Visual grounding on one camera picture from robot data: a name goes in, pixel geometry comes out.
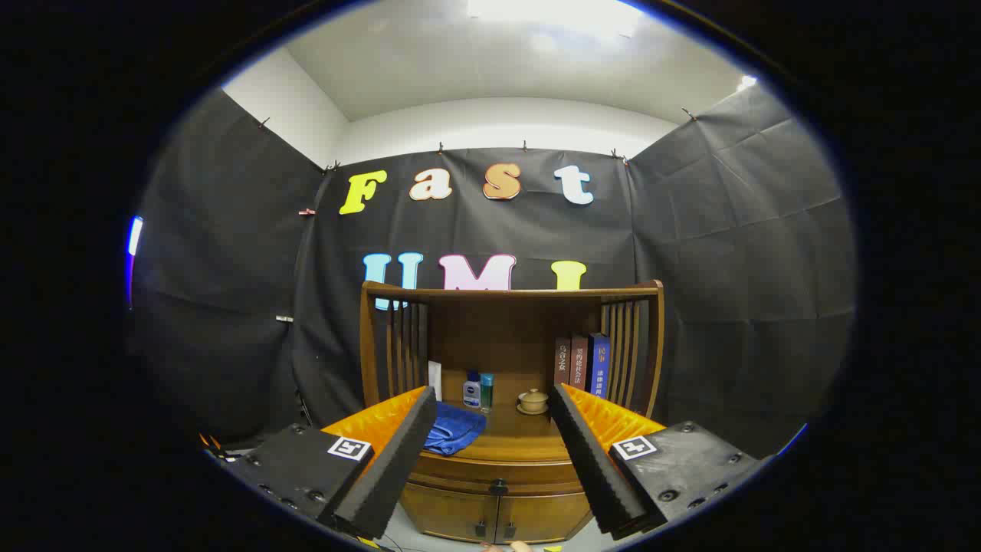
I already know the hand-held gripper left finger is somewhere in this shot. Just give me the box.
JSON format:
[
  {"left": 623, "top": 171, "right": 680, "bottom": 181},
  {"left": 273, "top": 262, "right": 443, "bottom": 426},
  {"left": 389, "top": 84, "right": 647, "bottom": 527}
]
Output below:
[{"left": 205, "top": 386, "right": 438, "bottom": 541}]

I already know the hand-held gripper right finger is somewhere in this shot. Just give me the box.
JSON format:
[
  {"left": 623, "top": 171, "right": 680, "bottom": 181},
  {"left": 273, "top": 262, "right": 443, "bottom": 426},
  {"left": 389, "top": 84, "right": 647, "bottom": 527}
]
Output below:
[{"left": 549, "top": 383, "right": 775, "bottom": 541}]

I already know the wooden drawer with black knob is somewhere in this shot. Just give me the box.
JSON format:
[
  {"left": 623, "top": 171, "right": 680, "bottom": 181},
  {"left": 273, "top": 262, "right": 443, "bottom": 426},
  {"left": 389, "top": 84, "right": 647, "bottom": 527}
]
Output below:
[{"left": 412, "top": 454, "right": 587, "bottom": 496}]

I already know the wooden cabinet door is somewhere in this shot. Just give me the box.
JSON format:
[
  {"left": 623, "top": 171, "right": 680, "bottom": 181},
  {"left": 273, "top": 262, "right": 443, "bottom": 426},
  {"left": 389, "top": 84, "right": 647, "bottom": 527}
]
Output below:
[
  {"left": 400, "top": 483, "right": 499, "bottom": 544},
  {"left": 494, "top": 491, "right": 595, "bottom": 545}
]

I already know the wooden countertop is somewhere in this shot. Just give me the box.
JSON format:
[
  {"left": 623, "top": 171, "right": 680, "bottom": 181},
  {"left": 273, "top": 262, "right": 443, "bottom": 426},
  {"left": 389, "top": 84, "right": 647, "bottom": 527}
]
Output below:
[{"left": 418, "top": 402, "right": 572, "bottom": 461}]

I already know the wooden cabinet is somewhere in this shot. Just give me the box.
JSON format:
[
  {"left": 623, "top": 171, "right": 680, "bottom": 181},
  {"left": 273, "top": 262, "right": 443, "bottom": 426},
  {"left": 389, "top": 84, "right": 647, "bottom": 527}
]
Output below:
[{"left": 359, "top": 280, "right": 665, "bottom": 545}]

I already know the blue folded towel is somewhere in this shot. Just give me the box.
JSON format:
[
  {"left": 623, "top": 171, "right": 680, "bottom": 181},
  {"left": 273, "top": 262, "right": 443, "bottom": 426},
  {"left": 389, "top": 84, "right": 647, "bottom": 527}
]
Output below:
[{"left": 423, "top": 402, "right": 487, "bottom": 457}]

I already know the blue book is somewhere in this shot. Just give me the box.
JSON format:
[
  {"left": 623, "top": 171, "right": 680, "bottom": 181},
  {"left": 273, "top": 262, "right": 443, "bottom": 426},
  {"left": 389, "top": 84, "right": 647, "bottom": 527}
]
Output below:
[{"left": 587, "top": 333, "right": 612, "bottom": 399}]

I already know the reddish brown book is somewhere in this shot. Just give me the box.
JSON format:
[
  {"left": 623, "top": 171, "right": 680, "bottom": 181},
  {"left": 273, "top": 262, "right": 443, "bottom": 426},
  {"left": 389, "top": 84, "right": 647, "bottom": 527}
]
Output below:
[{"left": 570, "top": 335, "right": 591, "bottom": 392}]

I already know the black backdrop cloth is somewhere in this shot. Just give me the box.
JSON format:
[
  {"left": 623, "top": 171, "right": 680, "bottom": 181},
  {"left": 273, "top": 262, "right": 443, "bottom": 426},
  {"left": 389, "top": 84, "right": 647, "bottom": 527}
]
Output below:
[{"left": 129, "top": 83, "right": 857, "bottom": 461}]

